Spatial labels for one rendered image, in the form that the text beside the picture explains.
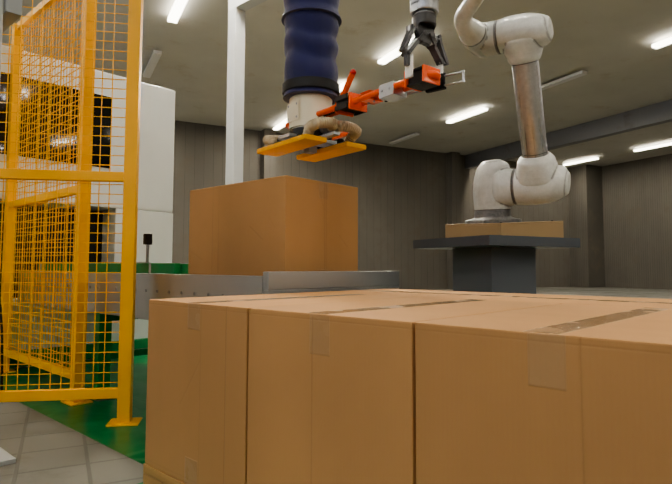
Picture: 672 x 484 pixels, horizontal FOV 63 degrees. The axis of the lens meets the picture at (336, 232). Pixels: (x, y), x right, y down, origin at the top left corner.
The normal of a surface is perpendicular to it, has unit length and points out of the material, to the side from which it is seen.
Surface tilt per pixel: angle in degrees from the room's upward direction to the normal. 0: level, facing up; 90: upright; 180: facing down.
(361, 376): 90
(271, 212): 90
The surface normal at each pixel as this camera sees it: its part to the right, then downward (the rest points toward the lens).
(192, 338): -0.68, -0.05
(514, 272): 0.45, -0.06
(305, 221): 0.74, -0.04
